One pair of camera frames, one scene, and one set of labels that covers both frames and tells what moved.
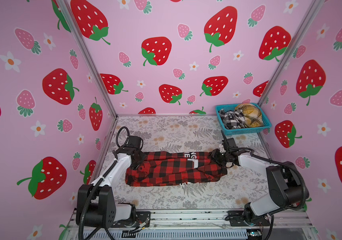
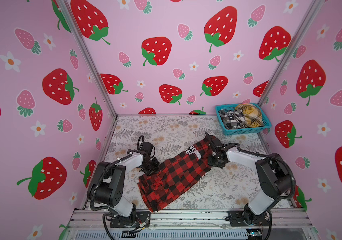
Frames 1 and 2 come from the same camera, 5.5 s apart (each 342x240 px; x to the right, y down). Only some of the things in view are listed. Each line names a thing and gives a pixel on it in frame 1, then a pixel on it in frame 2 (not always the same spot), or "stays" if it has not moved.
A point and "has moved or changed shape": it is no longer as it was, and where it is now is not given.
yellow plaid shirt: x=252 y=115 stays
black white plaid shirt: x=233 y=119 stays
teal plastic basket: x=267 y=123 stays
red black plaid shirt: x=163 y=168 has moved or changed shape
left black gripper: x=142 y=155 → x=155 y=169
